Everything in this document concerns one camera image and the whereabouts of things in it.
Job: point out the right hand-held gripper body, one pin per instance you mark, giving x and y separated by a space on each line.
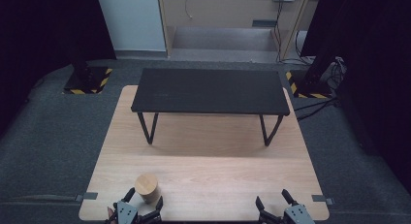
298 214

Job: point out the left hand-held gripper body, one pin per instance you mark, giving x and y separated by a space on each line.
126 213

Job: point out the round wooden cylinder container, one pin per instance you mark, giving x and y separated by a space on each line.
147 188

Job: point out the person's left hand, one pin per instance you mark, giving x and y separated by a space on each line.
110 213

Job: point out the grey tape strip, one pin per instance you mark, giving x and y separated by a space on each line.
86 196
322 199

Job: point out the black stand with striped base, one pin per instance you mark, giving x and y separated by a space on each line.
310 85
86 80

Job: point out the black metal riser shelf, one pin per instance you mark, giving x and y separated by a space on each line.
210 90

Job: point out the dark curtain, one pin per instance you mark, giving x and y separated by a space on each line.
42 33
371 72

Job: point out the white panel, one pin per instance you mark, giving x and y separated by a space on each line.
132 22

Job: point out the wooden frame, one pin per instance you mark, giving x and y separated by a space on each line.
292 25

